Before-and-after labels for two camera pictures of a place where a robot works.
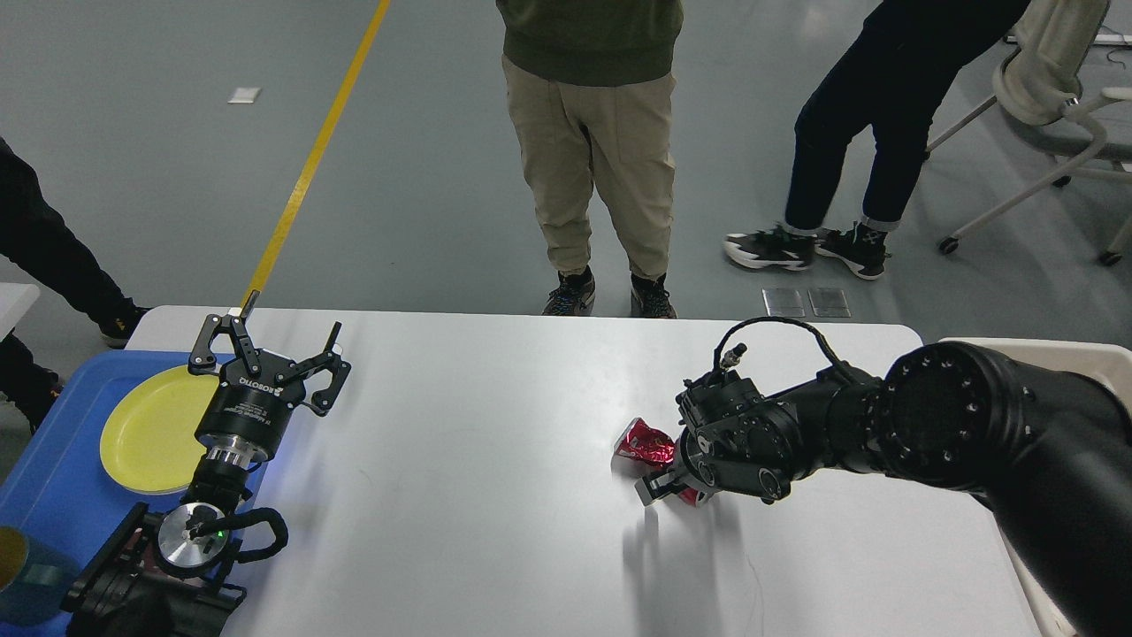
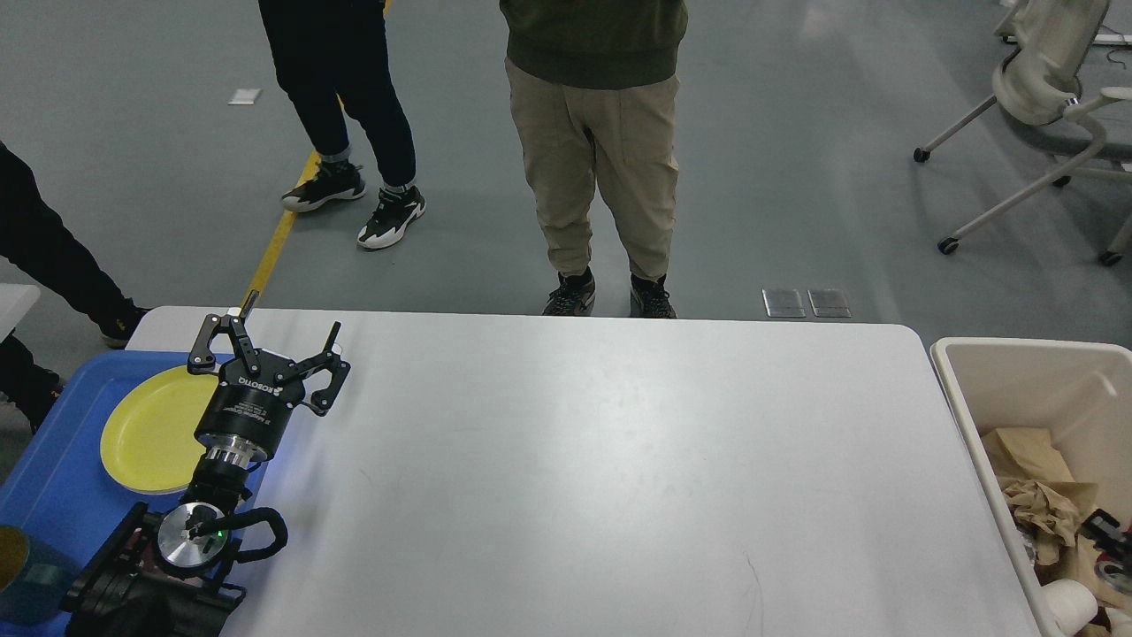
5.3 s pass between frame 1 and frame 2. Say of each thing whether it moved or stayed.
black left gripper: stayed
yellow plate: stayed
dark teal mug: stayed
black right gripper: moved
